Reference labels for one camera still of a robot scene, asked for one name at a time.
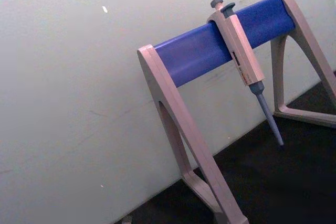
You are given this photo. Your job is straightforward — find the grey pipette with blue-grey tip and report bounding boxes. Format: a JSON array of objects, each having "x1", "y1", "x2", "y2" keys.
[{"x1": 206, "y1": 0, "x2": 285, "y2": 147}]

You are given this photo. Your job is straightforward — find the black table cloth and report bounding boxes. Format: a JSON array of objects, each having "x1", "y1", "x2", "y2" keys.
[{"x1": 113, "y1": 70, "x2": 336, "y2": 224}]

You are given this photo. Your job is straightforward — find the grey pipette stand, blue bar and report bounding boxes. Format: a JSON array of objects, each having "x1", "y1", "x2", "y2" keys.
[{"x1": 136, "y1": 0, "x2": 336, "y2": 224}]

